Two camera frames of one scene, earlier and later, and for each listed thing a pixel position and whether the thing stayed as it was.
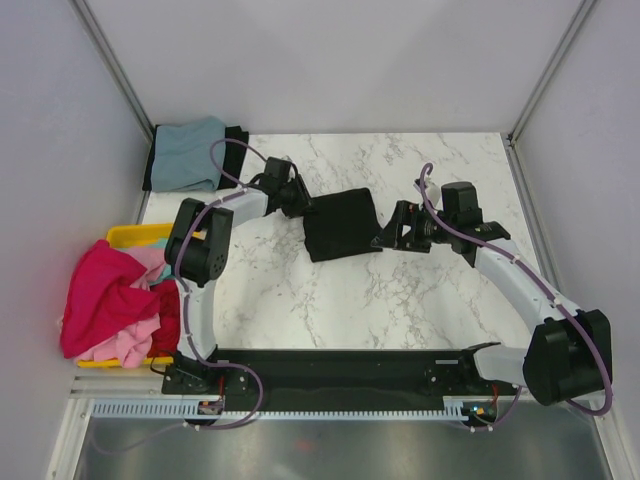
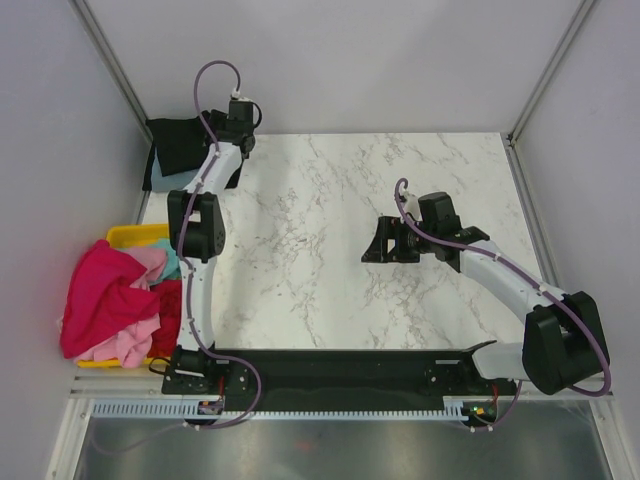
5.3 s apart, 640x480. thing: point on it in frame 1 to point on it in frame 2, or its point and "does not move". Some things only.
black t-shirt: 342,224 to 181,144
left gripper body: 290,204 to 218,122
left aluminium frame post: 111,62 does not move
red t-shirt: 166,343 does not move
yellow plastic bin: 119,236 does not move
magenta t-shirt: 102,300 does not move
